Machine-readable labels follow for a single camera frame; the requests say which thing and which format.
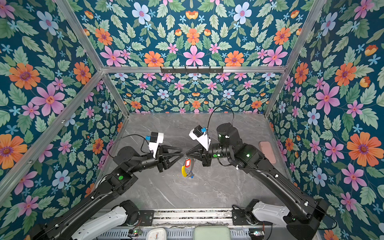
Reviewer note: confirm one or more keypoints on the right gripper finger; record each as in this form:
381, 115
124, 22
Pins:
195, 152
196, 157

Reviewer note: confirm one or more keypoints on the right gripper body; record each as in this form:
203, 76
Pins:
207, 157

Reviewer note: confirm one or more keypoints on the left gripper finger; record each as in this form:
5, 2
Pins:
173, 159
172, 151

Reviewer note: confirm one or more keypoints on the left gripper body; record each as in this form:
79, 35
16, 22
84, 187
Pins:
160, 164

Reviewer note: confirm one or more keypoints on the red key tag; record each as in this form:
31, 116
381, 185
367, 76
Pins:
188, 163

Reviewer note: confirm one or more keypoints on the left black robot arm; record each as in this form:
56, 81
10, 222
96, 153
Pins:
114, 185

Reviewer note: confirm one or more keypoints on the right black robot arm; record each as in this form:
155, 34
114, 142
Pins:
300, 214

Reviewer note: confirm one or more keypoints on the pink eraser case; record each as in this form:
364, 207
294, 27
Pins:
267, 150

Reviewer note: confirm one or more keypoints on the white clock at front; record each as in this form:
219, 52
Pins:
157, 234

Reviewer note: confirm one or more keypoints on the pale green box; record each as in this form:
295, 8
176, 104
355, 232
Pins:
212, 233

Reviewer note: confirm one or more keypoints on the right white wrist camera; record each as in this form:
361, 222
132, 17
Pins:
200, 134

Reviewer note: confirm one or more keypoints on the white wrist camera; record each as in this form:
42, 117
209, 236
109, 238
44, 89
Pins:
154, 140
200, 134

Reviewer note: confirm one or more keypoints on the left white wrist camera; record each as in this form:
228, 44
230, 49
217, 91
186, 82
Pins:
154, 140

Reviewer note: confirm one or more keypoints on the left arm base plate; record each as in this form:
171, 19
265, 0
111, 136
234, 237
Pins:
143, 218

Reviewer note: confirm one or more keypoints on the aluminium front rail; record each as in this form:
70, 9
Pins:
192, 217

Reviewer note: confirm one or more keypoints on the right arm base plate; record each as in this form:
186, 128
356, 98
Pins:
239, 219

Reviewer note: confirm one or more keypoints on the black hook rail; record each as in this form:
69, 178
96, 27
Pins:
190, 70

